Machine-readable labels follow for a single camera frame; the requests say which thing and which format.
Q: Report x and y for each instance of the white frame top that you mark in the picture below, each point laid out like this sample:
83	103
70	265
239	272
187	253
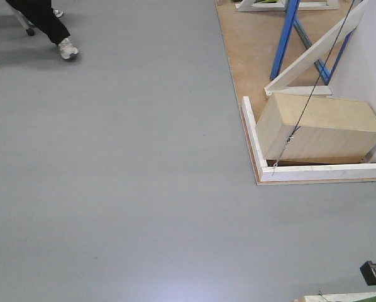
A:
262	6

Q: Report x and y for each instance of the white diagonal wooden brace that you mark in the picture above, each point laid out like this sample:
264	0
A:
335	35

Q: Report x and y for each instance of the person leg black trousers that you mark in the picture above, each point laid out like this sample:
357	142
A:
41	14

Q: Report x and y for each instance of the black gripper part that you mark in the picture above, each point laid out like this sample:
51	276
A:
368	270

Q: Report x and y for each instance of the wooden box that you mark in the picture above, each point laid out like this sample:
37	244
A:
317	129

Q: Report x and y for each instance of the white wooden border rail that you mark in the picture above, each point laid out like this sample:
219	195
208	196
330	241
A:
303	174

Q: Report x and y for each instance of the office chair base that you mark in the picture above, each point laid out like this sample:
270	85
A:
23	22

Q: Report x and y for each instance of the plywood base platform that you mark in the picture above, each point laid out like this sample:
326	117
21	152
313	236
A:
248	41

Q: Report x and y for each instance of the blue metal frame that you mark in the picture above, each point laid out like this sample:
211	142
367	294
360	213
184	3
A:
292	21

